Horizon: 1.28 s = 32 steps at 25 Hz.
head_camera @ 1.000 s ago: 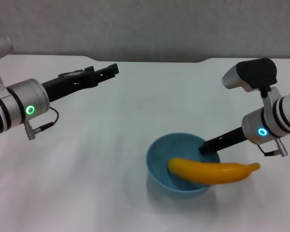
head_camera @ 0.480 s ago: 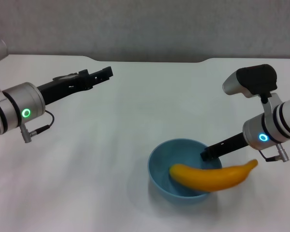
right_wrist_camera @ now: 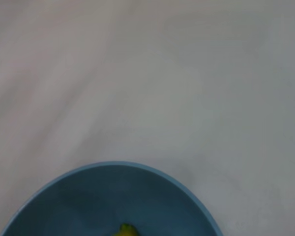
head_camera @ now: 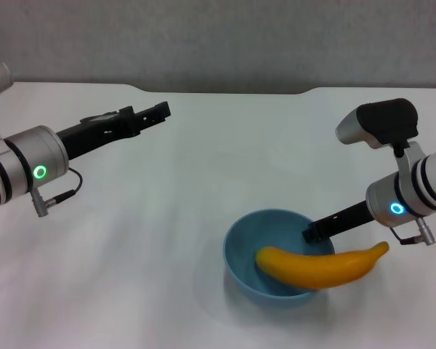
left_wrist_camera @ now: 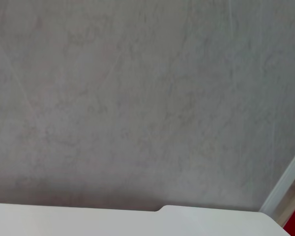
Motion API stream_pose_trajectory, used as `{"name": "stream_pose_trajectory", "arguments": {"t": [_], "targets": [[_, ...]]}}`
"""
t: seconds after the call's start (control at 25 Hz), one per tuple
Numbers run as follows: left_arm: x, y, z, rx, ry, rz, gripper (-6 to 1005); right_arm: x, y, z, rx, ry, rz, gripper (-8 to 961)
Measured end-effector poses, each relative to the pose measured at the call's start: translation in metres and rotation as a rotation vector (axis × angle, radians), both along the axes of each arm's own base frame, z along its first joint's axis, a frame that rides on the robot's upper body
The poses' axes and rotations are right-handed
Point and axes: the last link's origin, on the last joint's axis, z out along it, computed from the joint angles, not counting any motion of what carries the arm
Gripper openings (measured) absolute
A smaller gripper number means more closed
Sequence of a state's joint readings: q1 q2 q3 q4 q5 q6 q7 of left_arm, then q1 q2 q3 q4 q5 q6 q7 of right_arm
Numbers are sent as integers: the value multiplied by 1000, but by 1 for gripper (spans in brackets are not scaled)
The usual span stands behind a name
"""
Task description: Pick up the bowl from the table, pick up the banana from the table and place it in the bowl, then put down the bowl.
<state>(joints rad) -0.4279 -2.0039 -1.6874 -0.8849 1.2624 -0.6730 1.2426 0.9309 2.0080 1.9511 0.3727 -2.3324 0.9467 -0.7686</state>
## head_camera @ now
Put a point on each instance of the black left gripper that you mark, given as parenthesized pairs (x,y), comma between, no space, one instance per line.
(94,132)

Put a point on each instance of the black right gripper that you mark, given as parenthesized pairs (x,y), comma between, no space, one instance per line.
(349,218)

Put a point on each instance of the yellow banana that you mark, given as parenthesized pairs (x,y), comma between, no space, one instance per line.
(312,269)

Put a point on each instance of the blue bowl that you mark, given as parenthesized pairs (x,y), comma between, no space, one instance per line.
(243,243)

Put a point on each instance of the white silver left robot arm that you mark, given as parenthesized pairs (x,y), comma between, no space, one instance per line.
(25,163)

